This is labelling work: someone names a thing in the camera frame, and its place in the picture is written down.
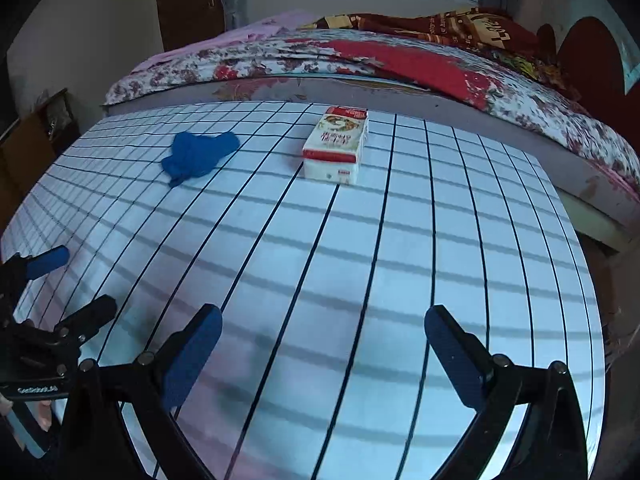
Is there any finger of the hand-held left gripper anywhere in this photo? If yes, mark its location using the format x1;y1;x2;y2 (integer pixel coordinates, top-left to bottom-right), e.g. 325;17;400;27
0;245;71;302
47;293;119;358

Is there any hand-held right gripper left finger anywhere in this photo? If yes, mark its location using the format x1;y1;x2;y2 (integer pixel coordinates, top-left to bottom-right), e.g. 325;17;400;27
47;303;224;480

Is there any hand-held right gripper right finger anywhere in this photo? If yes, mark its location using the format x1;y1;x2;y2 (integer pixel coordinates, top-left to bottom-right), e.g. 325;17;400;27
423;304;589;480

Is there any blue glove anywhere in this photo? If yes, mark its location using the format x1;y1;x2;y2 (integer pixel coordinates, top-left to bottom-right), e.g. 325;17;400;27
160;130;241;189

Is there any white and red carton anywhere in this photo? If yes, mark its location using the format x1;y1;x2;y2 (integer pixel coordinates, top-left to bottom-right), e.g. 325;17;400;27
301;105;370;186

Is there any person's left hand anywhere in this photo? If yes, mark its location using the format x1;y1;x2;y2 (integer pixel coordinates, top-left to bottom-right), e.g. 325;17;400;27
0;394;55;435

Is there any brown wooden cabinet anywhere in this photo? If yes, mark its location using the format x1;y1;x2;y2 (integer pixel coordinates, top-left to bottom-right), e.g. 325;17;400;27
0;88;82;233

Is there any checkered tablecloth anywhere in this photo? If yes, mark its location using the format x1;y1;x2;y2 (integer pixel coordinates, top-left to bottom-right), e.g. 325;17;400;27
0;101;607;480

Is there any pink bed sheet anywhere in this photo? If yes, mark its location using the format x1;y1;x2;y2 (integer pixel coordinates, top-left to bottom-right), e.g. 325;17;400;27
131;8;312;77

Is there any dark wooden door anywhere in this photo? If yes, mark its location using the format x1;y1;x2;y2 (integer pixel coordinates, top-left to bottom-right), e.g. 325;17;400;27
153;0;227;54

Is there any bed with floral blanket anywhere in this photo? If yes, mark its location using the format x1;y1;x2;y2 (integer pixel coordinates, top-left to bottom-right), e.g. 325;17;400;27
104;26;640;192

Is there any red patterned blanket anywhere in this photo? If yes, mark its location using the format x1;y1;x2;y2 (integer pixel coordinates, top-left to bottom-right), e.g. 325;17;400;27
299;6;583;111

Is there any dark red headboard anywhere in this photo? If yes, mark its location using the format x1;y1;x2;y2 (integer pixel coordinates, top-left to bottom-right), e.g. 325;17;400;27
536;16;629;112

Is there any cream bed frame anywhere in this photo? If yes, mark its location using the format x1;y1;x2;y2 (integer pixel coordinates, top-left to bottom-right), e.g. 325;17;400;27
556;187;640;257

